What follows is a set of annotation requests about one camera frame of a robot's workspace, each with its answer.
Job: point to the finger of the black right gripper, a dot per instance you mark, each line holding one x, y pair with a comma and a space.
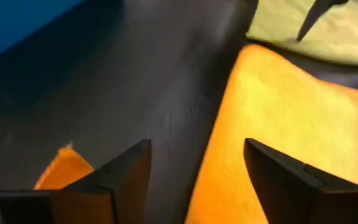
319, 14

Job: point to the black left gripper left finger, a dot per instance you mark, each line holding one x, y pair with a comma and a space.
117, 193

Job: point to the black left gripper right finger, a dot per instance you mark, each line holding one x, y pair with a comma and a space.
291, 193

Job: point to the yellow microfiber towel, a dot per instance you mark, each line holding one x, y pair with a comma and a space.
337, 37

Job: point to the orange microfiber towel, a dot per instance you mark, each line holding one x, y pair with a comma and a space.
64, 169
291, 109

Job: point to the blue plastic bin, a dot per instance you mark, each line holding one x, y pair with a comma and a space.
17, 25

